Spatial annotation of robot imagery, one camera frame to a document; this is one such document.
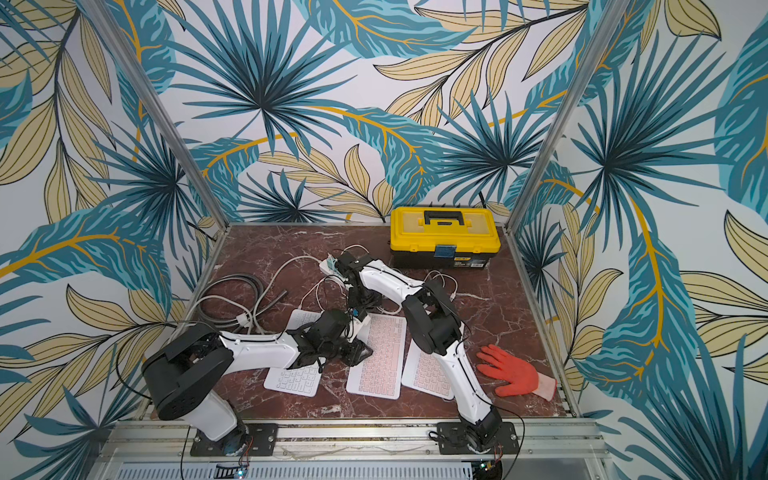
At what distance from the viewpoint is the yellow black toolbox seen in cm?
97

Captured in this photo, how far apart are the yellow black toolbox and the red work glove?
30cm

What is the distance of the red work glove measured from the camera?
83 cm
